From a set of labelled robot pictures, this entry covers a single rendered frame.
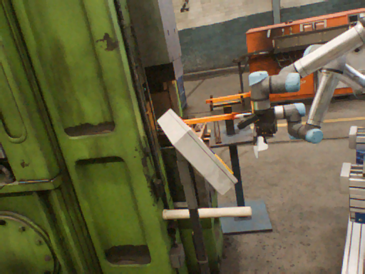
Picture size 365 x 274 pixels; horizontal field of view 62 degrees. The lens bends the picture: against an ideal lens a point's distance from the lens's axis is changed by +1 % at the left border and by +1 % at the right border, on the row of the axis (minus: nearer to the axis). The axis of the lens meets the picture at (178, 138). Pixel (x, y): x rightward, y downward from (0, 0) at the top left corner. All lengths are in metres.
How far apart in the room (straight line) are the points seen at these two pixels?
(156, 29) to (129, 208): 0.92
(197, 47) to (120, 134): 8.15
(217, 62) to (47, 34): 8.10
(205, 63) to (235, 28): 1.29
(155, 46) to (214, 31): 7.82
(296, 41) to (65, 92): 4.00
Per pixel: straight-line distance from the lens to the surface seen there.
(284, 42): 5.03
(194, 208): 1.32
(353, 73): 1.91
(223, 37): 9.32
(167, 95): 2.02
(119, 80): 1.37
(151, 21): 1.56
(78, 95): 1.54
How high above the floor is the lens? 1.51
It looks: 19 degrees down
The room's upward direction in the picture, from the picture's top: 11 degrees counter-clockwise
